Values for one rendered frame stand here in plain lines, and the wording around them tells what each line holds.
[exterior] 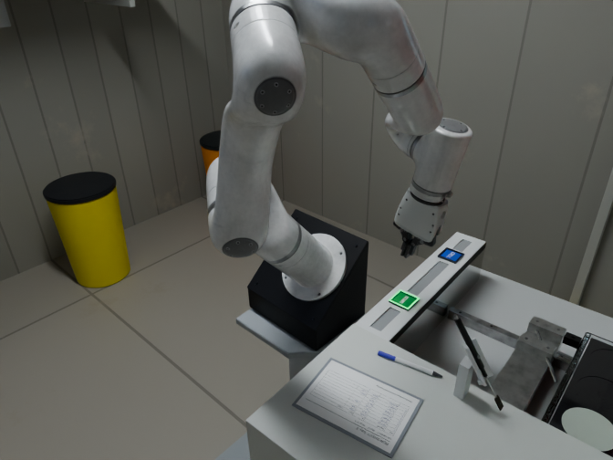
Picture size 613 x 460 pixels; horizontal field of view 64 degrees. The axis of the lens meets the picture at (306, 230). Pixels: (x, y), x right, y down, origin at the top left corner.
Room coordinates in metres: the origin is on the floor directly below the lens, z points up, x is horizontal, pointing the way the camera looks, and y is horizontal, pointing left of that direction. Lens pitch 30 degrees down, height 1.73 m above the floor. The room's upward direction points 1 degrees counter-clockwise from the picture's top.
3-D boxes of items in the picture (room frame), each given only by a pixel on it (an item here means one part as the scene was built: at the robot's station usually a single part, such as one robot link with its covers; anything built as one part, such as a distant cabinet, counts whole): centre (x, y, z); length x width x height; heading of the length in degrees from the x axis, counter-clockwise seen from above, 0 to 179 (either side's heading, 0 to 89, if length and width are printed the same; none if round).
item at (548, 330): (0.92, -0.59, 0.89); 0.08 x 0.03 x 0.03; 49
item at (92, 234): (2.48, 1.25, 0.30); 0.38 x 0.38 x 0.60
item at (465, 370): (0.65, -0.31, 1.03); 0.06 x 0.04 x 0.13; 49
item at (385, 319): (1.05, -0.32, 0.89); 0.55 x 0.09 x 0.14; 139
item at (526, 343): (0.86, -0.54, 0.89); 0.08 x 0.03 x 0.03; 49
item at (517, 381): (0.80, -0.49, 0.87); 0.36 x 0.08 x 0.03; 139
